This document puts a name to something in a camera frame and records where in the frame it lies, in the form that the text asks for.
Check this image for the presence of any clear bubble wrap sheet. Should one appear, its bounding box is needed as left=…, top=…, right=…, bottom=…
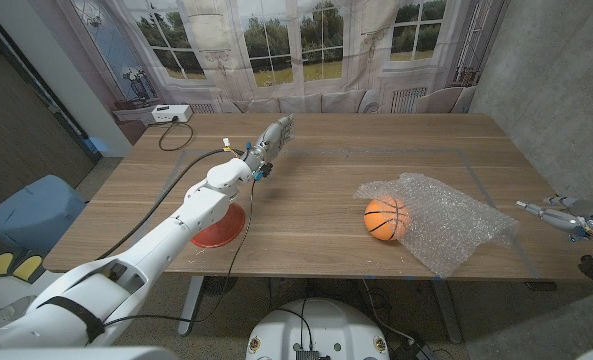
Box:
left=353, top=172, right=521, bottom=279

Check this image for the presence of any black round floor object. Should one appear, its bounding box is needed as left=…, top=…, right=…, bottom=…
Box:
left=203, top=276, right=240, bottom=297

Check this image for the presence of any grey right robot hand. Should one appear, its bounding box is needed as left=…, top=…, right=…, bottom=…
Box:
left=515, top=194, right=593, bottom=246

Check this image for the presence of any thin black left wrist cable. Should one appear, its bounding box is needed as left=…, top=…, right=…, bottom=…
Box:
left=100, top=177, right=258, bottom=329

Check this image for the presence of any printed window backdrop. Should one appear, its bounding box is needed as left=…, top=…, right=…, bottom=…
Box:
left=28, top=0, right=512, bottom=146

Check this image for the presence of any grey sneaker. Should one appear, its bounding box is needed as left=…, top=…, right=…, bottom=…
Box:
left=0, top=294, right=38, bottom=329

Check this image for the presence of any blue plastic floor object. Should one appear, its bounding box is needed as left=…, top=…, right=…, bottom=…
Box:
left=83, top=135, right=110, bottom=156

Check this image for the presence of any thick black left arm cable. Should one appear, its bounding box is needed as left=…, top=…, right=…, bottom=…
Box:
left=95, top=148, right=245, bottom=261

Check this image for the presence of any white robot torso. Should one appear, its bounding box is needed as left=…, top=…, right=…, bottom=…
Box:
left=245, top=297, right=391, bottom=360

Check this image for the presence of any white power strip box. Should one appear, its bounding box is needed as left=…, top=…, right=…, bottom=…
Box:
left=151, top=103, right=194, bottom=124

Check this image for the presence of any white table leg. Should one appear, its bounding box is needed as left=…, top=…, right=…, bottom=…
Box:
left=177, top=275, right=206, bottom=336

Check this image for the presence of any blue upholstered seat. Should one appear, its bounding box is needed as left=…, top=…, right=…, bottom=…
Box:
left=0, top=173, right=87, bottom=256

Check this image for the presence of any red dish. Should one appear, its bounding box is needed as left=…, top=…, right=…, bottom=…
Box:
left=190, top=202, right=247, bottom=250

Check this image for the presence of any black floor device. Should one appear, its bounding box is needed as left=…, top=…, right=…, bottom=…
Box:
left=390, top=339, right=437, bottom=360

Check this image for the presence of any black power strip cable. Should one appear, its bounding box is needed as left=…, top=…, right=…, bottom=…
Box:
left=157, top=119, right=195, bottom=153

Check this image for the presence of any small orange basketball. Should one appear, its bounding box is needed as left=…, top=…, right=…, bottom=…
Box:
left=363, top=195, right=411, bottom=242

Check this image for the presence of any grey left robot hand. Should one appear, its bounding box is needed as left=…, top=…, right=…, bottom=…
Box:
left=243, top=113, right=297, bottom=174

